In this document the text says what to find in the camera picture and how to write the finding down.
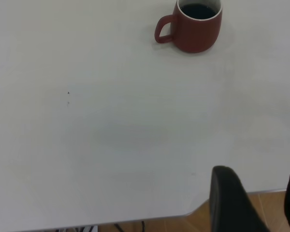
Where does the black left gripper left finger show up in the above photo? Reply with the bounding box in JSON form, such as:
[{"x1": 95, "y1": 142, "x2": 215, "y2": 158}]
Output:
[{"x1": 209, "y1": 165, "x2": 271, "y2": 232}]

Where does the red ceramic mug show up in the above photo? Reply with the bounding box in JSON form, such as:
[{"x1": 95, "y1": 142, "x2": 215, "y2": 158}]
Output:
[{"x1": 154, "y1": 0, "x2": 223, "y2": 54}]

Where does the dark coffee liquid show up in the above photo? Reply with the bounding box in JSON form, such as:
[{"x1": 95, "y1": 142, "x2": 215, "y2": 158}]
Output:
[{"x1": 180, "y1": 3, "x2": 219, "y2": 20}]

